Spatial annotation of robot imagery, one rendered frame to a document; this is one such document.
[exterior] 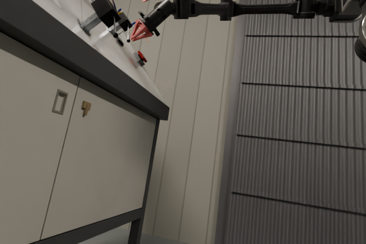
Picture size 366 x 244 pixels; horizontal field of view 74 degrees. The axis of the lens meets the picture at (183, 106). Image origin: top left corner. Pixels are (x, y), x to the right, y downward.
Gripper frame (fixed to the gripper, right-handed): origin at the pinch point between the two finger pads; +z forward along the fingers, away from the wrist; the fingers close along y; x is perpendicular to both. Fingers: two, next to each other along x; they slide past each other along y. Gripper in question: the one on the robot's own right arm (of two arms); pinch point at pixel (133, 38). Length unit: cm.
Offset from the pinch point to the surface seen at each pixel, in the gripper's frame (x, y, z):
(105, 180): 37, -5, 38
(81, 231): 47, 0, 48
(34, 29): 30, 39, 15
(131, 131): 23.6, -12.7, 24.1
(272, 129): 23, -136, -39
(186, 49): -83, -115, -37
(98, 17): 16.6, 25.1, 4.5
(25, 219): 47, 21, 44
